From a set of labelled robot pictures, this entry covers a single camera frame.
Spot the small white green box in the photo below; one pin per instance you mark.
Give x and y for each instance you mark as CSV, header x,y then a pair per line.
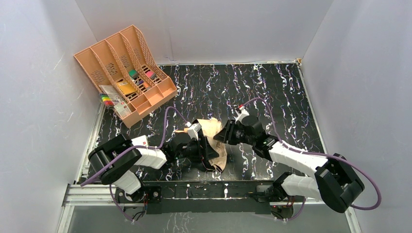
x,y
140,141

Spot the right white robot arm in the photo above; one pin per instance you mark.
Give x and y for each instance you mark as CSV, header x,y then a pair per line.
x,y
327,179

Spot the green eraser block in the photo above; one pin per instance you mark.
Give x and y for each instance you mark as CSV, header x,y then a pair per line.
x,y
133,74

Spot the pink eraser block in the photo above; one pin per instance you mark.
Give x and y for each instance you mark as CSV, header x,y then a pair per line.
x,y
152,75

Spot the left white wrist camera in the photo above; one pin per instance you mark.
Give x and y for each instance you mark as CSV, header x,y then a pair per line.
x,y
192,130

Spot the white paper card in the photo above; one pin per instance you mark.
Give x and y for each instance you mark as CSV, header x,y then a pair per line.
x,y
110,91

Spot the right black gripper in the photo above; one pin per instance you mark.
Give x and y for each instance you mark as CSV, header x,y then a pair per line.
x,y
229,132

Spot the colourful marker set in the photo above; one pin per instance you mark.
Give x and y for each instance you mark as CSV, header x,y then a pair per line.
x,y
106,100

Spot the yellow notepad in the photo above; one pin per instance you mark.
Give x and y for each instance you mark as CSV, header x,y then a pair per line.
x,y
125,87

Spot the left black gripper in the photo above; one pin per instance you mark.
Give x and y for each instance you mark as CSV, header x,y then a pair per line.
x,y
202,151

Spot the beige folding umbrella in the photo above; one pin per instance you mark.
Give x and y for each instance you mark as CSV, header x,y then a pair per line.
x,y
214,123

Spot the orange plastic file organizer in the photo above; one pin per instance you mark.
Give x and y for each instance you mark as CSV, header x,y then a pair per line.
x,y
109,61

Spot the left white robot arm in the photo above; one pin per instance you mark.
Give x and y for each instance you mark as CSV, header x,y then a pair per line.
x,y
113,160

